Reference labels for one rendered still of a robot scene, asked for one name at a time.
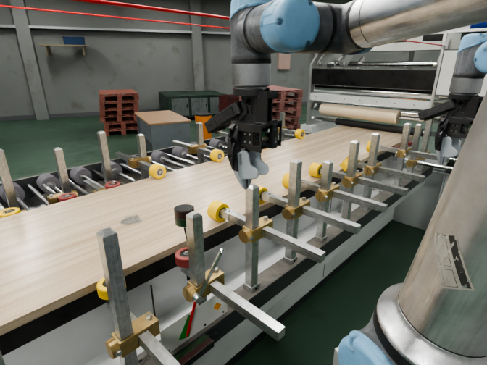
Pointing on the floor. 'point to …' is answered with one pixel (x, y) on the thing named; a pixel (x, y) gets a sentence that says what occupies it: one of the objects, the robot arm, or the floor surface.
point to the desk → (163, 128)
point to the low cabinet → (190, 102)
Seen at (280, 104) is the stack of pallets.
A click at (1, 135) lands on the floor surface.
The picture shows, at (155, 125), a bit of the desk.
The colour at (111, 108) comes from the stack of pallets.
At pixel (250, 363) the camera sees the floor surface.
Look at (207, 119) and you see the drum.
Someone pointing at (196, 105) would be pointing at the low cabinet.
